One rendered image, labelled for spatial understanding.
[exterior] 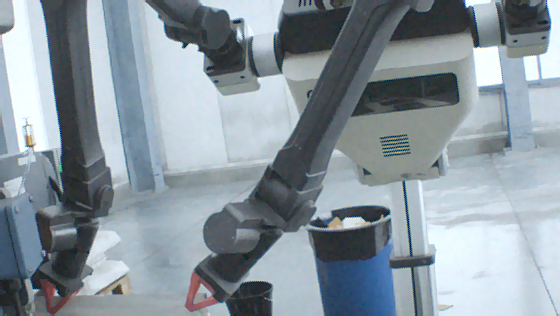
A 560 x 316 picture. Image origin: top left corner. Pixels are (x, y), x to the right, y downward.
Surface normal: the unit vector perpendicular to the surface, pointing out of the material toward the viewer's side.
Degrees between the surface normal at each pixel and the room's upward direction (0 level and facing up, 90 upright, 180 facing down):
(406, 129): 130
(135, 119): 90
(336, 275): 93
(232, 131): 90
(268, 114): 90
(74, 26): 114
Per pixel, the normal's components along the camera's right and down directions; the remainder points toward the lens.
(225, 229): -0.51, -0.09
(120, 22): -0.25, 0.17
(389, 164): -0.10, 0.76
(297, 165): -0.66, 0.16
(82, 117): 0.84, 0.30
